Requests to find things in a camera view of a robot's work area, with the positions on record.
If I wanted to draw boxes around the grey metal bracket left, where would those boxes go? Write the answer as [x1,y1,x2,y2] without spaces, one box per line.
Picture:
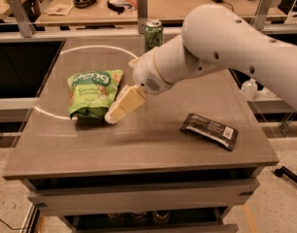
[7,0,35,38]

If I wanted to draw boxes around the paper card on desk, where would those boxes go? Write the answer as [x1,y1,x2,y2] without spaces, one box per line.
[47,4,73,16]

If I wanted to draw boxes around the black snack bar wrapper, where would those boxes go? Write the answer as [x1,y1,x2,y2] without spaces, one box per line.
[181,114,238,151]

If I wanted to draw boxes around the grey metal bracket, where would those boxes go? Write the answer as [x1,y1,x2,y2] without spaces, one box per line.
[250,0,273,30]
[137,0,148,34]
[7,0,35,38]

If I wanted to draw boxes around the green rice chip bag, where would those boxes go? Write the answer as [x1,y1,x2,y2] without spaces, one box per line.
[67,70,123,118]

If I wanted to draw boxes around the grey metal bracket middle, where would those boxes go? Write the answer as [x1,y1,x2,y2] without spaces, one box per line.
[137,0,148,34]

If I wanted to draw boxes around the green soda can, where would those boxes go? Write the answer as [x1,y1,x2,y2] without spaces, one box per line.
[145,20,163,51]

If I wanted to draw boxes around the grey metal bracket right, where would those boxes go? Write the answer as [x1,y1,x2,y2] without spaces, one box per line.
[250,0,273,30]

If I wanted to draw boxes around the grey table drawer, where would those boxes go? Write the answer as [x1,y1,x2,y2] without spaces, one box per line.
[28,179,259,216]

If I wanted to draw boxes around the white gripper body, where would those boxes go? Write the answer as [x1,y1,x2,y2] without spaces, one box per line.
[132,52,172,95]

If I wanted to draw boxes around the clear plastic water bottle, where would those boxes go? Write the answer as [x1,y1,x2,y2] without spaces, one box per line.
[241,79,258,100]

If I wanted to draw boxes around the black stand leg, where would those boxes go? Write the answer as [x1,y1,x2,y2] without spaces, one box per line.
[274,166,297,183]

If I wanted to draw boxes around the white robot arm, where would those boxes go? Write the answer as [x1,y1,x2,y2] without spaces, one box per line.
[105,4,297,124]

